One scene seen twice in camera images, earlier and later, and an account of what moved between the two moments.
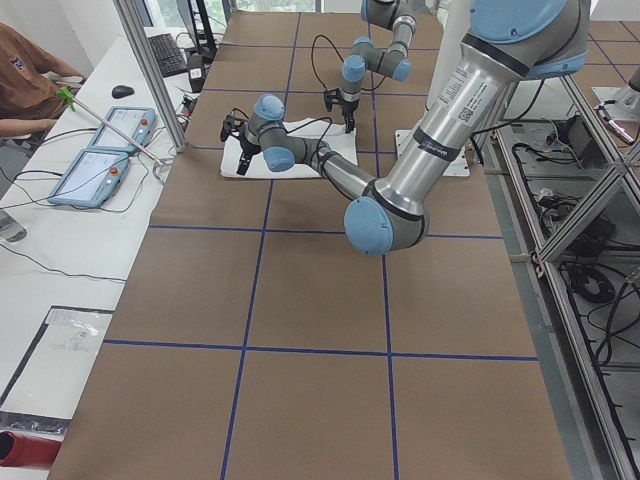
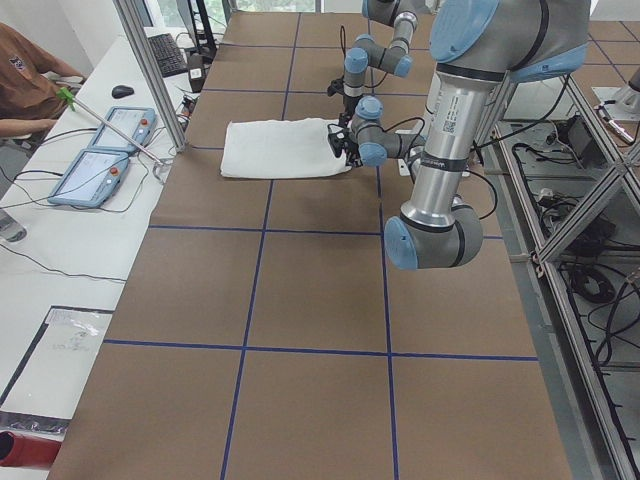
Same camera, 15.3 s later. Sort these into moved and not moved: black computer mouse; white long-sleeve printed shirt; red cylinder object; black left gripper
Moved: black left gripper
Not moved: black computer mouse; red cylinder object; white long-sleeve printed shirt
